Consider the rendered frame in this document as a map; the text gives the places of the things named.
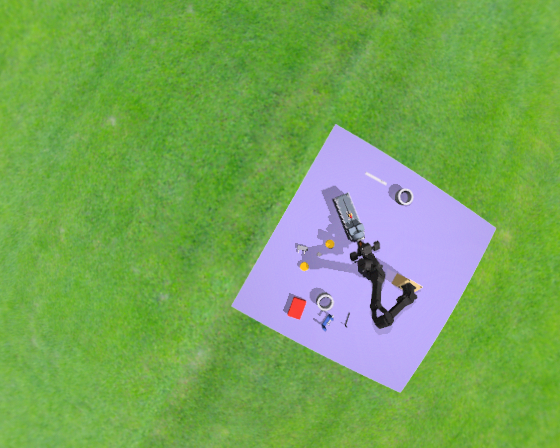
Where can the red block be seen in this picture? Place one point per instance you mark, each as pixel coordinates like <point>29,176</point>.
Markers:
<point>296,307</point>

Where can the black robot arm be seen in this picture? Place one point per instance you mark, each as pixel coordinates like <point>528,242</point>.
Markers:
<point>377,278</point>

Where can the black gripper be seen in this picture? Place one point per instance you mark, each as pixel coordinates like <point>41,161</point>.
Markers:
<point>354,255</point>

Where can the dark grey ring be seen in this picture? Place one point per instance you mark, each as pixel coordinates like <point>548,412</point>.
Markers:
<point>409,194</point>
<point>322,307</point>

